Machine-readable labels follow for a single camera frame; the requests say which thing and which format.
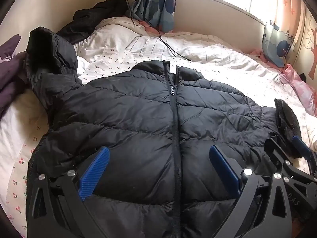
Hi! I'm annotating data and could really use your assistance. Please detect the black puffer jacket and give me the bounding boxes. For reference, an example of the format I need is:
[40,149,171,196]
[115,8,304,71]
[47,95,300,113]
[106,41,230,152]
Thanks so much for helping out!
[25,27,301,238]

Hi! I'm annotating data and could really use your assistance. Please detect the blue cartoon print curtain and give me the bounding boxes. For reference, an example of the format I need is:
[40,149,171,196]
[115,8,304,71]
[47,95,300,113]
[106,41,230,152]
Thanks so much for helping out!
[131,0,177,33]
[262,15,298,68]

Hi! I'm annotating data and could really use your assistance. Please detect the purple jacket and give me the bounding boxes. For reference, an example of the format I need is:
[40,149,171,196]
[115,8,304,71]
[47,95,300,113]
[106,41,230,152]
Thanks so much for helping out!
[0,34,32,119]

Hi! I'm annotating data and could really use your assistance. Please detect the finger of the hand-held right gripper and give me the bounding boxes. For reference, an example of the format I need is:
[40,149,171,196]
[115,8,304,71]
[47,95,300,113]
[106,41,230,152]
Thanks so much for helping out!
[292,134,317,176]
[264,137,291,169]

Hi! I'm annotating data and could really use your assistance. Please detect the wardrobe with tree decoration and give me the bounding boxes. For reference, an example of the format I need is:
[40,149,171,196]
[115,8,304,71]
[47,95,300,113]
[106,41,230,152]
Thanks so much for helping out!
[295,5,317,85]

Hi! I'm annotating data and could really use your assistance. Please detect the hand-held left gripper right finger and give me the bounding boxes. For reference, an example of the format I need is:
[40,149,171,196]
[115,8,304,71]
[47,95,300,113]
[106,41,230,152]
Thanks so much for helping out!
[209,144,294,238]

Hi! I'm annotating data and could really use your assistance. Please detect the pink star curtain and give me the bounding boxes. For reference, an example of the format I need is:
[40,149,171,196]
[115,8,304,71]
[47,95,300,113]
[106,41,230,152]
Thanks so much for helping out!
[272,0,306,30]

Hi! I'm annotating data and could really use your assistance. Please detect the black charging cable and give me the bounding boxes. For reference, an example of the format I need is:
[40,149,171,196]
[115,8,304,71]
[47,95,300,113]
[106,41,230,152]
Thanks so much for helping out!
[125,0,191,61]

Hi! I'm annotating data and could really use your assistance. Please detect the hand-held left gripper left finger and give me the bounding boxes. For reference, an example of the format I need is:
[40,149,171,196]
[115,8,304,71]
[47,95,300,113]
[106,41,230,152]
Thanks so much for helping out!
[26,146,111,238]

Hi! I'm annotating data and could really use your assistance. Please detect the black crumpled garment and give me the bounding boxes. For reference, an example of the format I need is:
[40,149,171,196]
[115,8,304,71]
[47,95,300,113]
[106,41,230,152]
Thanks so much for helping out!
[56,0,129,45]

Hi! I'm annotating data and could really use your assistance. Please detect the pink blanket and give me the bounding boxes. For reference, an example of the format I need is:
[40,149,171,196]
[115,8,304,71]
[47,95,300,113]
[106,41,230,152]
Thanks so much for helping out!
[280,64,317,117]

